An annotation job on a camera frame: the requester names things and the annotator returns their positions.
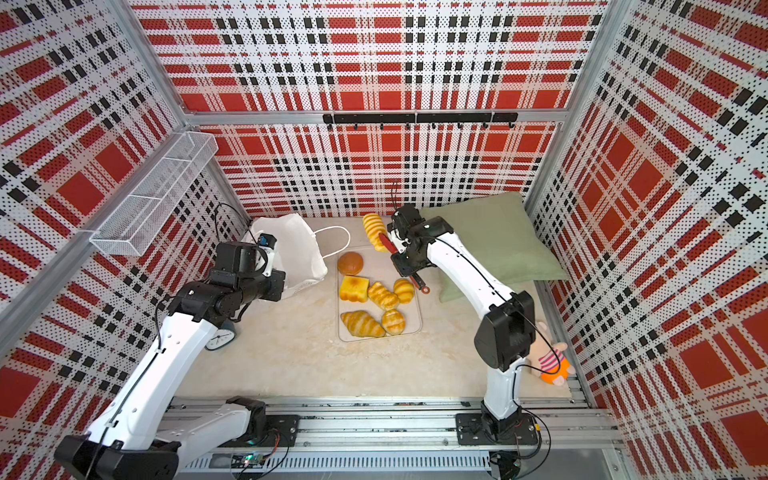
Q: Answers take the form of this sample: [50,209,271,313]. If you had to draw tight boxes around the white paper gift bag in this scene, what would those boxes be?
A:
[249,214,351,299]

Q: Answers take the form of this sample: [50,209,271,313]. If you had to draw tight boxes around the red silicone metal tongs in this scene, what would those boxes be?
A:
[378,233,430,294]

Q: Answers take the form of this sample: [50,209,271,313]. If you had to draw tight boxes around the long ridged yellow bread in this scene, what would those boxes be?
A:
[362,213,388,253]

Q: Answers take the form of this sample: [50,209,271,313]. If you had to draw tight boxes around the beige plastic tray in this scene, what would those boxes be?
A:
[336,245,423,343]

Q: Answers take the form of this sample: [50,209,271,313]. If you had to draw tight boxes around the small shell-shaped yellow bread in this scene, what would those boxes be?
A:
[393,278,415,304]

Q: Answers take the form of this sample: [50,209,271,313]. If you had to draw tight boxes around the green cushion pillow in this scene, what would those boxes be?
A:
[420,192,569,289]

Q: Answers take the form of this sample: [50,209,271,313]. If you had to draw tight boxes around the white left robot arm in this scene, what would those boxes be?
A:
[54,234,286,479]

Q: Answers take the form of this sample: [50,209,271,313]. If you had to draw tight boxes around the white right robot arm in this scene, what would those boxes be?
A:
[385,204,536,444]

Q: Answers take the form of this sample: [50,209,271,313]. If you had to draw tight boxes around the twisted braided yellow bread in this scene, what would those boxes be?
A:
[368,282,400,311]

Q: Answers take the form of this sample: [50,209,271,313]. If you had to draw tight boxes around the yellow square toast bread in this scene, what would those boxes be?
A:
[339,275,370,303]

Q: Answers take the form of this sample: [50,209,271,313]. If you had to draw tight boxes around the round scored bread roll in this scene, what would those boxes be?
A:
[380,309,407,336]

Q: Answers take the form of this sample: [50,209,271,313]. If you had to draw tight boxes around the striped croissant bread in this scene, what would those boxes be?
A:
[340,310,386,338]

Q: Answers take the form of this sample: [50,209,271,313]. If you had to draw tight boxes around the round brown bun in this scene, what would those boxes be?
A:
[337,251,364,276]

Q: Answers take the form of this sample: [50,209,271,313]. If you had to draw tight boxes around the green circuit board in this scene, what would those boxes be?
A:
[231,453,269,470]

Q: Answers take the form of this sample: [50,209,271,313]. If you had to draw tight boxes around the small plush doll toy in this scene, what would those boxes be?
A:
[527,321,576,387]

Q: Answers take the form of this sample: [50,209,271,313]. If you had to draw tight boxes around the white wire mesh basket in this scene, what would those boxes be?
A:
[90,130,218,257]

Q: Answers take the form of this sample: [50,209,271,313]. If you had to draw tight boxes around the black wall hook rail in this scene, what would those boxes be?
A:
[322,112,519,128]

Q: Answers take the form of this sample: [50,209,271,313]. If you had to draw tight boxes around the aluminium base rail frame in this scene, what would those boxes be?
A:
[178,392,635,479]

